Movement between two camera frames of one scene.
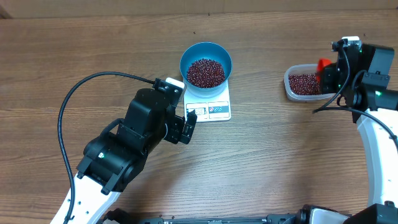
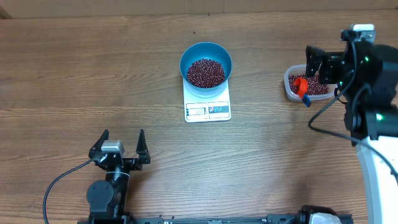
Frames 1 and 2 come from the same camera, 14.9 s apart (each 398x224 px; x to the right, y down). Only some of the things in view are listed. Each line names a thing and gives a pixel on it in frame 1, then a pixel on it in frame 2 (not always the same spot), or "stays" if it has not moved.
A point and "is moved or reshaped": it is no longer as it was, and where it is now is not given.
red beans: x=304 y=84 stays
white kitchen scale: x=217 y=108 stays
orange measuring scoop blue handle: x=322 y=63 is moved or reshaped
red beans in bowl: x=205 y=73 stays
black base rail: x=122 y=217 stays
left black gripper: x=176 y=125 to x=143 y=157
